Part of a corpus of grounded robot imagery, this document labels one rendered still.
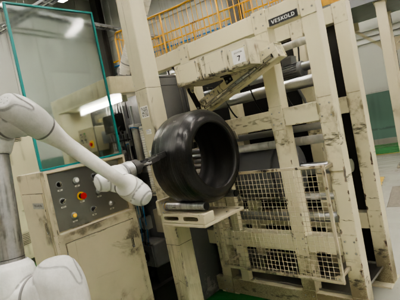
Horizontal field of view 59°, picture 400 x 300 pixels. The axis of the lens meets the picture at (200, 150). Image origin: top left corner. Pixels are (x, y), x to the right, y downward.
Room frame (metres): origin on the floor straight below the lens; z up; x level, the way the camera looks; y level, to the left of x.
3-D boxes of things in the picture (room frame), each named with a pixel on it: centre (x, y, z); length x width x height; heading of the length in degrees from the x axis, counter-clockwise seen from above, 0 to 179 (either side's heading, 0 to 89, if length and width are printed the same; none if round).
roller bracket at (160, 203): (2.32, 0.19, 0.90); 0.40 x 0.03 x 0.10; 137
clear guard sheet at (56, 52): (2.19, 0.71, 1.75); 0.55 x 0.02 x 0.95; 137
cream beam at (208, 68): (2.33, -0.24, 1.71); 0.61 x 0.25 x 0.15; 47
